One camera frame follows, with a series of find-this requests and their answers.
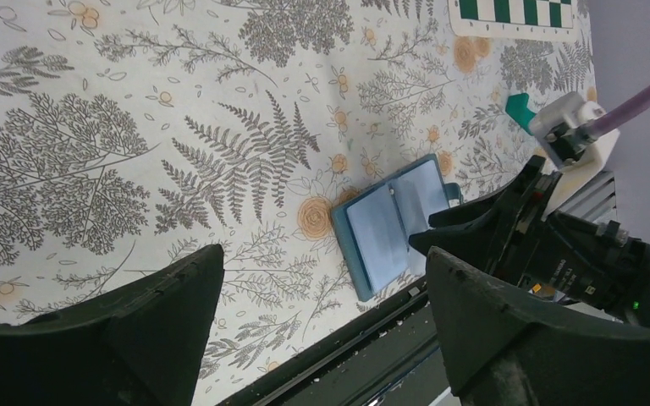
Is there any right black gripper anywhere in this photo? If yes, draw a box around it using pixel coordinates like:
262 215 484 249
408 156 650 314

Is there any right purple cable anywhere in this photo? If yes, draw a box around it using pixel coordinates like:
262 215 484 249
585 61 650 139

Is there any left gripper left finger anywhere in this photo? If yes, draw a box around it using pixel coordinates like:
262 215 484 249
0 244 224 405

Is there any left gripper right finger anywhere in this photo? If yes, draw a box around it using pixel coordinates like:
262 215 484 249
426 247 650 405

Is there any floral table mat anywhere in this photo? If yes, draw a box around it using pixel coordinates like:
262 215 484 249
0 1 596 405

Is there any teal small piece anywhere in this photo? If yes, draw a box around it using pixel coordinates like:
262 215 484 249
505 93 536 135

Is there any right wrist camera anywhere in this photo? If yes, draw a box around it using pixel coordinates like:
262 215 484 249
525 92 620 216

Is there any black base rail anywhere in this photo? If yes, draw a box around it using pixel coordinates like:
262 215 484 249
223 277 451 405

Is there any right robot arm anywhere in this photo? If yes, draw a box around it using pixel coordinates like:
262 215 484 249
409 156 650 327

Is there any blue card holder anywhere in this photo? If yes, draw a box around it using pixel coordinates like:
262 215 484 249
331 154 463 302

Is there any green white chessboard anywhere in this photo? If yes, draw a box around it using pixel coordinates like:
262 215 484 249
448 0 581 42

